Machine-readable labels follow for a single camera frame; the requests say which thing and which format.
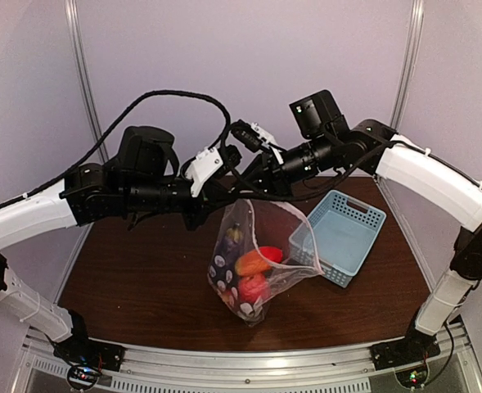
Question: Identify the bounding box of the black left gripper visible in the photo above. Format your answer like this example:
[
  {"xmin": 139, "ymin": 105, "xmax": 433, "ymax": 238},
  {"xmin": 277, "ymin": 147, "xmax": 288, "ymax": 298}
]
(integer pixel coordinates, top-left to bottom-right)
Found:
[{"xmin": 123, "ymin": 171, "xmax": 236, "ymax": 230}]

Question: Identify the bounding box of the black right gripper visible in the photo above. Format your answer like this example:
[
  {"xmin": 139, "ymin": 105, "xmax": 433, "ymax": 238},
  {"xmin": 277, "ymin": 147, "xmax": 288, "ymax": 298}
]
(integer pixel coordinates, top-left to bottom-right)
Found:
[{"xmin": 232, "ymin": 131, "xmax": 338, "ymax": 201}]

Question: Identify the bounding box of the clear zip top bag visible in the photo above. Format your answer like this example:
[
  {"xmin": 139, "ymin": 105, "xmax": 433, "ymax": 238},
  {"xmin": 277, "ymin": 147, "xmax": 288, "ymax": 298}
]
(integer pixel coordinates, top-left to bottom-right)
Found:
[{"xmin": 207, "ymin": 199, "xmax": 322, "ymax": 326}]

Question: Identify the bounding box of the orange red pepper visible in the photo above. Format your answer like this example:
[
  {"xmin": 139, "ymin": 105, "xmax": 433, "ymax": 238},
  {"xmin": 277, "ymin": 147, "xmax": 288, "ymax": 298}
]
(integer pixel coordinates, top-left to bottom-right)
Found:
[{"xmin": 235, "ymin": 246, "xmax": 283, "ymax": 277}]

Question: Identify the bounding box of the dark purple eggplant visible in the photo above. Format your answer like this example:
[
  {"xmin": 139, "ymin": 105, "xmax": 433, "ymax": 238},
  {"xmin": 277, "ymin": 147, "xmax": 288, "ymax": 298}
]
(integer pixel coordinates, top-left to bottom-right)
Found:
[{"xmin": 209, "ymin": 223, "xmax": 244, "ymax": 284}]

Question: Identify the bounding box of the red tomato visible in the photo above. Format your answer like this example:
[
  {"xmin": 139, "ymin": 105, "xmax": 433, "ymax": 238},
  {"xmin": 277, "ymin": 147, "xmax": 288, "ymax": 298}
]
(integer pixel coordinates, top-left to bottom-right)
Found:
[{"xmin": 238, "ymin": 273, "xmax": 270, "ymax": 304}]

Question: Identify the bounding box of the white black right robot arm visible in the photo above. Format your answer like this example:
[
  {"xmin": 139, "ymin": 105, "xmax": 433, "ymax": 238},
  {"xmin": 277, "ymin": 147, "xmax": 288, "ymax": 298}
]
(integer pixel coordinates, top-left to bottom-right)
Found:
[{"xmin": 237, "ymin": 90, "xmax": 482, "ymax": 362}]

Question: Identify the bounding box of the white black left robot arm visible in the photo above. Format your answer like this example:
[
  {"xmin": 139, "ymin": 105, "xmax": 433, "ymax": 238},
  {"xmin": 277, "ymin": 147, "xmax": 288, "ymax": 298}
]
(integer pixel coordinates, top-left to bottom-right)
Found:
[{"xmin": 0, "ymin": 126, "xmax": 226, "ymax": 364}]

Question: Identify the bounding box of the light blue plastic basket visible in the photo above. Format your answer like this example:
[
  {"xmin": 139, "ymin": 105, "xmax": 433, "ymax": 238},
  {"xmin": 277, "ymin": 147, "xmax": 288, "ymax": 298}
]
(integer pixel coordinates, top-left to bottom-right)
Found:
[{"xmin": 289, "ymin": 190, "xmax": 386, "ymax": 288}]

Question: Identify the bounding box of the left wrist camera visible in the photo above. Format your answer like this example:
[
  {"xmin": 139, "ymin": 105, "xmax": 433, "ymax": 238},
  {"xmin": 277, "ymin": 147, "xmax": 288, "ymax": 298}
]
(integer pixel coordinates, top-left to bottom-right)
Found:
[{"xmin": 182, "ymin": 142, "xmax": 244, "ymax": 198}]

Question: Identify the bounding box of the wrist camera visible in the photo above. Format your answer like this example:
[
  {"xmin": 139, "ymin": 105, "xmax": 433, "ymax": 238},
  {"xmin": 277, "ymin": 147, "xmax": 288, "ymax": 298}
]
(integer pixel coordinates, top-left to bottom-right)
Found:
[
  {"xmin": 182, "ymin": 142, "xmax": 244, "ymax": 198},
  {"xmin": 231, "ymin": 120, "xmax": 283, "ymax": 164}
]

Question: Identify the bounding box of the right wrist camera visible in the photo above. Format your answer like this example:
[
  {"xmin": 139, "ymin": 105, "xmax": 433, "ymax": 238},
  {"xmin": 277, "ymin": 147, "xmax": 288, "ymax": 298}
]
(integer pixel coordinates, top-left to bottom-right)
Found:
[{"xmin": 231, "ymin": 120, "xmax": 283, "ymax": 164}]

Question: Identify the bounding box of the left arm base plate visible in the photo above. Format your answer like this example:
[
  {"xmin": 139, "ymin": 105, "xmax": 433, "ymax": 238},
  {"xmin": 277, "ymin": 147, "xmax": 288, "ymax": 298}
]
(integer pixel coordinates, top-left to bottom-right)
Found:
[{"xmin": 51, "ymin": 337, "xmax": 125, "ymax": 372}]

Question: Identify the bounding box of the front aluminium rail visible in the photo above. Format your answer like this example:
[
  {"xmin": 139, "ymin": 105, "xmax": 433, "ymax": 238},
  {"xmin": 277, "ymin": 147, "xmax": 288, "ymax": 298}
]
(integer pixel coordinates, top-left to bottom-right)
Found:
[{"xmin": 8, "ymin": 322, "xmax": 482, "ymax": 392}]

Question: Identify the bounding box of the left aluminium frame post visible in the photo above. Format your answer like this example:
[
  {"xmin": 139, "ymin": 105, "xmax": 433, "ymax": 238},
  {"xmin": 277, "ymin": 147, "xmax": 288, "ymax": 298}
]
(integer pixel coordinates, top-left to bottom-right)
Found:
[{"xmin": 64, "ymin": 0, "xmax": 103, "ymax": 142}]

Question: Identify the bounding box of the aluminium frame post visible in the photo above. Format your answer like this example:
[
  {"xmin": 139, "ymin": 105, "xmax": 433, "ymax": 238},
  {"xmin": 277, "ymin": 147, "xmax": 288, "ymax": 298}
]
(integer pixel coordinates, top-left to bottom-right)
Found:
[
  {"xmin": 390, "ymin": 0, "xmax": 425, "ymax": 129},
  {"xmin": 64, "ymin": 0, "xmax": 103, "ymax": 142}
]

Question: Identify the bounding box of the right aluminium frame post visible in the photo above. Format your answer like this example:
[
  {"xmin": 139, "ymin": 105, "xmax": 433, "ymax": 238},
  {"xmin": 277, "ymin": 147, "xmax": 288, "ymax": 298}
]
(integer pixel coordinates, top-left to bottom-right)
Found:
[{"xmin": 390, "ymin": 0, "xmax": 425, "ymax": 129}]

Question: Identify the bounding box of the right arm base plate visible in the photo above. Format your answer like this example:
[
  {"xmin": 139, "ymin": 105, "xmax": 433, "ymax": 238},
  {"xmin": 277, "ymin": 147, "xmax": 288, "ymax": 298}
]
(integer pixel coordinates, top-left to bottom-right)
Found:
[{"xmin": 370, "ymin": 337, "xmax": 440, "ymax": 371}]

